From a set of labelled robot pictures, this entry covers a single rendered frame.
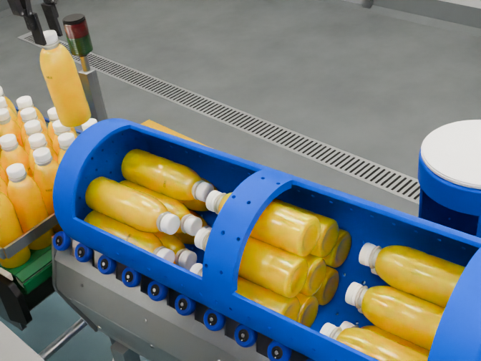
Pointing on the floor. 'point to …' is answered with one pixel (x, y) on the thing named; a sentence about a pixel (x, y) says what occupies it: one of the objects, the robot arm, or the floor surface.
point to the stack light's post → (93, 94)
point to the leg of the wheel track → (123, 353)
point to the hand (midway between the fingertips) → (44, 24)
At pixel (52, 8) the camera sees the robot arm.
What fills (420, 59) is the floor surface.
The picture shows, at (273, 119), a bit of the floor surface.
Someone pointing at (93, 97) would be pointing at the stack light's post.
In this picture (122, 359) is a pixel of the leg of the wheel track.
